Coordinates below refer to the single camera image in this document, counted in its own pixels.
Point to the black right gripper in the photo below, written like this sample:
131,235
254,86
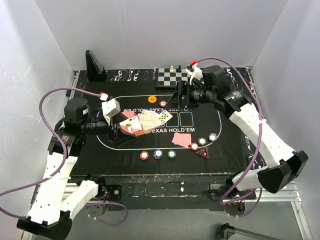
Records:
175,103

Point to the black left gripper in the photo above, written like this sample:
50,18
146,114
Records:
120,137

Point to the red chips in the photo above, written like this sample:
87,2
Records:
162,103
194,146

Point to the eight of clubs card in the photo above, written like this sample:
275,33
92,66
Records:
164,117

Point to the red playing card box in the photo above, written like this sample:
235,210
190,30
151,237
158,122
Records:
131,125

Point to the yellow big blind button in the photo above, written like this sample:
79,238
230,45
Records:
152,99

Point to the red poker chip stack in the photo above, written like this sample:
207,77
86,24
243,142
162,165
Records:
144,155

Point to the blue poker chip stack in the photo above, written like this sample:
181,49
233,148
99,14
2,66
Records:
158,154

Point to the green chips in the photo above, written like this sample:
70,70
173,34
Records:
202,141

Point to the green poker chip stack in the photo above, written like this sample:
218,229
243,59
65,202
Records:
171,154

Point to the black triangular all-in marker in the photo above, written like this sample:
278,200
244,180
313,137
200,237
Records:
203,152

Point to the red-backed playing card deck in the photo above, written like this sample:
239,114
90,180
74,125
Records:
144,131

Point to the dealt red-backed playing card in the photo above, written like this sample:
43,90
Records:
187,140

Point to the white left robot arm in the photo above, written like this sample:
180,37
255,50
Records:
51,216

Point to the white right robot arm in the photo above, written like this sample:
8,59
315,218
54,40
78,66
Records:
282,163

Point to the black white chessboard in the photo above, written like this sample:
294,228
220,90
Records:
167,81

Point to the black poker table mat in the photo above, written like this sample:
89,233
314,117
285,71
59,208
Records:
231,152

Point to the black card dealer shoe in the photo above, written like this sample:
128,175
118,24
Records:
96,72

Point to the black case corner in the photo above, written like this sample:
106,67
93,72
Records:
228,232

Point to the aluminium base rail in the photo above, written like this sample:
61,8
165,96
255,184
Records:
195,189

